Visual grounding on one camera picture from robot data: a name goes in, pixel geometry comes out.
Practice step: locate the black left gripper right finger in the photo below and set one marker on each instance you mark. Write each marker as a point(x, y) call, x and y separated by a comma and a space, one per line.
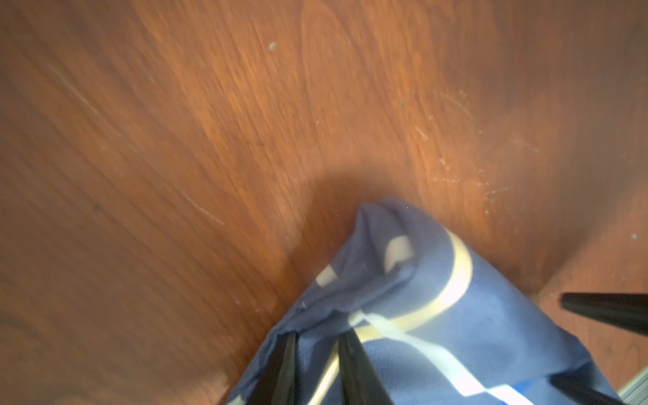
point(360, 383)

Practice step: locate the blue striped pillowcase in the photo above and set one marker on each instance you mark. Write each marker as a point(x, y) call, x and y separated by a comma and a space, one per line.
point(438, 322)

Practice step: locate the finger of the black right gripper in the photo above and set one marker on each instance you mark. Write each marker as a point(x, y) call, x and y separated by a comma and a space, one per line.
point(625, 311)
point(581, 393)

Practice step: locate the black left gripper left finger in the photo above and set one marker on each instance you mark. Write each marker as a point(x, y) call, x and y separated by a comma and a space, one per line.
point(276, 384)

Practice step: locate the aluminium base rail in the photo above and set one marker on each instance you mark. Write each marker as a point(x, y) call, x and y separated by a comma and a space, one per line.
point(635, 392)

